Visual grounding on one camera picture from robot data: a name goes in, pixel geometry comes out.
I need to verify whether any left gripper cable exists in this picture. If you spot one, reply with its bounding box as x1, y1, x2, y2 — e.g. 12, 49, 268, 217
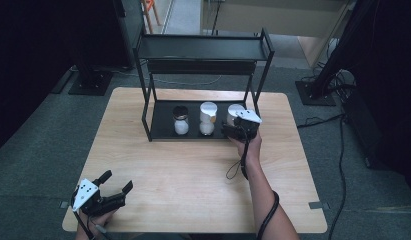
71, 196, 115, 240

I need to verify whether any beige cabinet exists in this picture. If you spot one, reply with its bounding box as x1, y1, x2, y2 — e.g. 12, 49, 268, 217
200, 0, 357, 69

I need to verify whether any orange wooden stool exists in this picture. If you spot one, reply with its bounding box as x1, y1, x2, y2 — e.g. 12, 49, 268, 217
140, 0, 162, 35

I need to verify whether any glass jar with black lid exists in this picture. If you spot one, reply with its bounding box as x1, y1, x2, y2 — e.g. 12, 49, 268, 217
172, 105, 190, 136

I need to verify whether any white-capped bottle with yellow contents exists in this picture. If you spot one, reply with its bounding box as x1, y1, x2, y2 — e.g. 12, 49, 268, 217
226, 103, 247, 127

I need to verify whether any black slanted stand with base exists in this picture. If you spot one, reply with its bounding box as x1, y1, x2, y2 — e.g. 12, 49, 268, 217
294, 0, 374, 107

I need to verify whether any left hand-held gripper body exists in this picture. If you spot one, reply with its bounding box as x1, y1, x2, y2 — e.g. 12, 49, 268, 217
71, 178, 128, 217

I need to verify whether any white-capped bottle with white powder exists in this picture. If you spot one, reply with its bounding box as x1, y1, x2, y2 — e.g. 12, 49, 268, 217
198, 101, 219, 137

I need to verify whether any black floor cable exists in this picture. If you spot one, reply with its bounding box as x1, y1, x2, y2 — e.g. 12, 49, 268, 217
296, 112, 348, 240

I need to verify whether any black equipment box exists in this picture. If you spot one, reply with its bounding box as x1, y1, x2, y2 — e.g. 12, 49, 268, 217
342, 84, 411, 188

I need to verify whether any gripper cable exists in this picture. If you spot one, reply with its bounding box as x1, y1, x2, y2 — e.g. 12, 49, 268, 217
225, 138, 281, 240
71, 196, 115, 240

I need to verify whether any person's left hand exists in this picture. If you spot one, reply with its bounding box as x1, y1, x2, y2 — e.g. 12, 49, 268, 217
75, 208, 118, 240

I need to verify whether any person's right hand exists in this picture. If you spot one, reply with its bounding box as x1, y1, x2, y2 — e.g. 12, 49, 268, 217
230, 129, 263, 166

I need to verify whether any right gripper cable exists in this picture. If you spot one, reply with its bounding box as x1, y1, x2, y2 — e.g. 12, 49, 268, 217
225, 138, 281, 240

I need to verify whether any black metal two-tier shelf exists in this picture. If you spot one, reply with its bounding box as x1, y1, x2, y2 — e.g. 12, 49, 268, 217
132, 27, 276, 143

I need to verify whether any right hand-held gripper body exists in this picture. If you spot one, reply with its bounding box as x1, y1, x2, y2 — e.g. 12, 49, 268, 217
222, 109, 263, 143

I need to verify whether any black stand with square base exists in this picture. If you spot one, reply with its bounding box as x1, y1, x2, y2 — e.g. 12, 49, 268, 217
67, 49, 115, 97

